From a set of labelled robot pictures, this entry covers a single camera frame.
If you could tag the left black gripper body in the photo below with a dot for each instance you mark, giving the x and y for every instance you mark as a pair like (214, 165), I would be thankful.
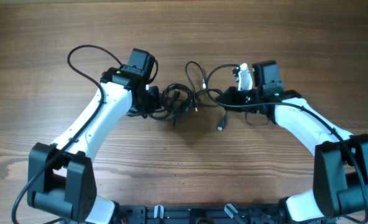
(150, 102)

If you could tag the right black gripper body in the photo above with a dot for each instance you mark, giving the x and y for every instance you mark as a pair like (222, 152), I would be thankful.
(234, 97)

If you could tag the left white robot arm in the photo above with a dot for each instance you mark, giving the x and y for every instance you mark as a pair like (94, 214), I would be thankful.
(60, 178)

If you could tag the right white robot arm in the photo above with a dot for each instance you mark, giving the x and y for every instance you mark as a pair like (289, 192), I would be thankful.
(340, 173)

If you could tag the right white gripper handle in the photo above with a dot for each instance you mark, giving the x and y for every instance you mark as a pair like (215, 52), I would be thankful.
(243, 77)

